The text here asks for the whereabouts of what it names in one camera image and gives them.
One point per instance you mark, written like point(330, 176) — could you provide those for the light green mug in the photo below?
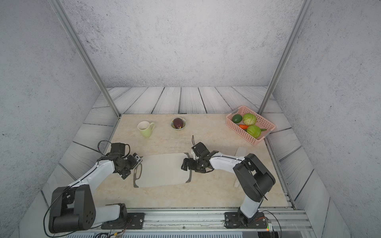
point(146, 128)

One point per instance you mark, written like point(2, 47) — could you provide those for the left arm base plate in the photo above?
point(129, 221)

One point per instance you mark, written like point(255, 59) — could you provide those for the aluminium frame post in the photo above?
point(306, 6)
point(69, 29)

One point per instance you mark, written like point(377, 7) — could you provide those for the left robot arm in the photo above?
point(73, 209)

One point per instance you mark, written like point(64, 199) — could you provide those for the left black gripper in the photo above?
point(125, 173)

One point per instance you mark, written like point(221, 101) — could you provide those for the lower green cabbage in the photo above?
point(255, 131)

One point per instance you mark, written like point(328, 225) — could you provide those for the grey-rimmed white cutting board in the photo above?
point(161, 170)

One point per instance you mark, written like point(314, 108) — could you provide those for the pink plastic basket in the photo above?
point(261, 122)

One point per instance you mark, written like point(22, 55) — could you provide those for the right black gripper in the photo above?
point(190, 166)

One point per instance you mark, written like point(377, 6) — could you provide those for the upper green cabbage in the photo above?
point(249, 119)

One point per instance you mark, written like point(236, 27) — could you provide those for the white speckled knife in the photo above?
point(241, 152)

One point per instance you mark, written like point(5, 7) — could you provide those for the purple eggplant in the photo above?
point(178, 123)

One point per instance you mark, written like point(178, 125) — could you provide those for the green cabbage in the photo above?
point(255, 131)
point(249, 119)

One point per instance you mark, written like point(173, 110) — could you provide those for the left aluminium frame post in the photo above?
point(69, 29)

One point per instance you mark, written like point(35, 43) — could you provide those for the aluminium mounting rail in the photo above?
point(209, 222)

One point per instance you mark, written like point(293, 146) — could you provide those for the small patterned bowl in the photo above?
point(171, 124)

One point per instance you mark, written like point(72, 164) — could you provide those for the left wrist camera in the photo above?
point(118, 148)

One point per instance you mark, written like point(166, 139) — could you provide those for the orange carrot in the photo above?
point(244, 127)

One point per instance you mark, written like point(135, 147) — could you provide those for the right aluminium frame post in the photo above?
point(306, 6)

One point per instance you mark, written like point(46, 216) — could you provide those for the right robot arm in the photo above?
point(253, 176)

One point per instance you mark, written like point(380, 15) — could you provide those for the dark green avocado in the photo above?
point(237, 118)

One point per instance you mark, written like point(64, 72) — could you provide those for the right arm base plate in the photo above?
point(237, 220)

